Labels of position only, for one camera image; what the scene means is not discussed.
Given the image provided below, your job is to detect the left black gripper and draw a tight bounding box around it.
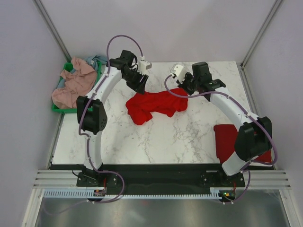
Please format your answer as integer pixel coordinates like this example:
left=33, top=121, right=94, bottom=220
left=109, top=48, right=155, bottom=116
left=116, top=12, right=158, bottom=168
left=123, top=69, right=149, bottom=96

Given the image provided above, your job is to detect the bright red t shirt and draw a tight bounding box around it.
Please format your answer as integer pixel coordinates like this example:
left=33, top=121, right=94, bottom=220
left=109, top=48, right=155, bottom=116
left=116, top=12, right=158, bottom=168
left=125, top=88, right=188, bottom=125

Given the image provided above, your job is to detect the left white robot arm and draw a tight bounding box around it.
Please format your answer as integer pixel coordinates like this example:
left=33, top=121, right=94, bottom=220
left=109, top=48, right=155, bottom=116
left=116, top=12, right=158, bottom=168
left=76, top=50, right=152, bottom=186

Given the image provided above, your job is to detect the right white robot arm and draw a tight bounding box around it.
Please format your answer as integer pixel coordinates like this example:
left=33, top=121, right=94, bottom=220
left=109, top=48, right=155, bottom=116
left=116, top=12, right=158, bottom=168
left=172, top=62, right=272, bottom=186

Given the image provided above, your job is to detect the grey blue t shirt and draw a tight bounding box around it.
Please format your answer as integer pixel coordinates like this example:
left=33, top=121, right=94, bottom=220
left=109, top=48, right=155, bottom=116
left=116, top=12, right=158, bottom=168
left=63, top=55, right=106, bottom=83

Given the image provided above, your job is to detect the pink t shirt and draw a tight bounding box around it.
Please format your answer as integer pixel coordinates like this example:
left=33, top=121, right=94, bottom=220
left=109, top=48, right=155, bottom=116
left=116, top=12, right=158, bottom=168
left=52, top=57, right=97, bottom=109

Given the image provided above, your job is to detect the folded dark red t shirt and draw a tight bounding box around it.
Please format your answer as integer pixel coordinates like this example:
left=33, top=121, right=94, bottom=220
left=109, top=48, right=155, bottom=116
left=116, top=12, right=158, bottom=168
left=214, top=122, right=272, bottom=167

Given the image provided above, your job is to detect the green plastic bin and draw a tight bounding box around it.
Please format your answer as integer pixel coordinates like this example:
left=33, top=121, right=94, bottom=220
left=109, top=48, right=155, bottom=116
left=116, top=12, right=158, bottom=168
left=51, top=61, right=103, bottom=115

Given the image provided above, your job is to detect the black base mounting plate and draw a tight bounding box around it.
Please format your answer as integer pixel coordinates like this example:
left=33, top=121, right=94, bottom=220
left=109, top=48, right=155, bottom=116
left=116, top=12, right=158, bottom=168
left=77, top=164, right=245, bottom=196

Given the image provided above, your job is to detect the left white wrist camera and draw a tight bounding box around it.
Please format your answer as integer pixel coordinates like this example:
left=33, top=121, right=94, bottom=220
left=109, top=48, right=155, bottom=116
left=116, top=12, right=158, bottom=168
left=138, top=56, right=152, bottom=74

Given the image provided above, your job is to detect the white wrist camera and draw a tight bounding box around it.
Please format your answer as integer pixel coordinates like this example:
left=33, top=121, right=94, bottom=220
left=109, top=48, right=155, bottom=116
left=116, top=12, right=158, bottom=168
left=171, top=64, right=187, bottom=84
left=138, top=56, right=152, bottom=74

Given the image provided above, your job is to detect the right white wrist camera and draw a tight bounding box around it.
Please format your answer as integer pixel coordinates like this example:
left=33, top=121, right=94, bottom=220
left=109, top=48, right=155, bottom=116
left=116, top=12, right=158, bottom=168
left=171, top=64, right=187, bottom=84

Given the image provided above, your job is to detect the right aluminium corner post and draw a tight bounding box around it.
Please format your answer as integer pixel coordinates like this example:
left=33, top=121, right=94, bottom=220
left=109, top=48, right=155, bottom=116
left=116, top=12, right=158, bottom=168
left=239, top=0, right=285, bottom=69

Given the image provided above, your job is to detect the aluminium corner post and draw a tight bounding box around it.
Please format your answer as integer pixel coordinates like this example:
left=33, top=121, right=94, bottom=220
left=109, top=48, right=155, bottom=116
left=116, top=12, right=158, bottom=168
left=239, top=0, right=285, bottom=69
left=33, top=0, right=71, bottom=62

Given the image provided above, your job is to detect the left aluminium corner post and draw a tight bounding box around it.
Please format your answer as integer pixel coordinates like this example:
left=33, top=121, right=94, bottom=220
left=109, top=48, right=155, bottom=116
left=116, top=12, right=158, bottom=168
left=33, top=0, right=71, bottom=62

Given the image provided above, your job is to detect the white slotted cable duct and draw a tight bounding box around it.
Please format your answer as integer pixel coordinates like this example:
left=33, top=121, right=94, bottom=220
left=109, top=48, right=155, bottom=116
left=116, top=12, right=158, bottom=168
left=43, top=189, right=222, bottom=199

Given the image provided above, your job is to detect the aluminium frame rail front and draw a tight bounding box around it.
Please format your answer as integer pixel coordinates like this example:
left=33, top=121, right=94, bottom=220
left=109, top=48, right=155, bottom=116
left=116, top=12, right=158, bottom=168
left=34, top=170, right=291, bottom=189

